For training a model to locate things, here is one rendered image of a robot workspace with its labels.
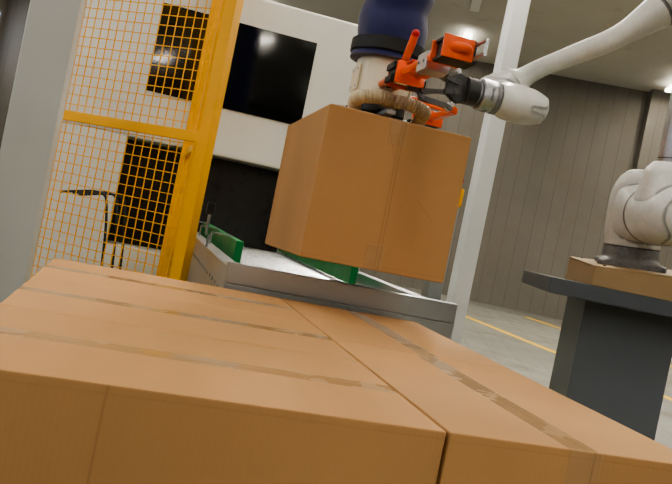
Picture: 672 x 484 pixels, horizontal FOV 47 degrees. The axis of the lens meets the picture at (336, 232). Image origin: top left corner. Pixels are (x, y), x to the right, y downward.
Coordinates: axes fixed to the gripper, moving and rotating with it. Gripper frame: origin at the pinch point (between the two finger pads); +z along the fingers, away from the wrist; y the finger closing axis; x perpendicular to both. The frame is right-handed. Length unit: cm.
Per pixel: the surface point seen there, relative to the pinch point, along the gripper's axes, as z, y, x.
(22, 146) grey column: 103, 38, 85
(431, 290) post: -49, 60, 73
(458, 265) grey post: -158, 53, 302
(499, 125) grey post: -165, -48, 299
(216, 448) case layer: 48, 71, -110
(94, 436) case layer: 61, 72, -110
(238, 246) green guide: 23, 58, 91
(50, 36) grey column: 101, 0, 85
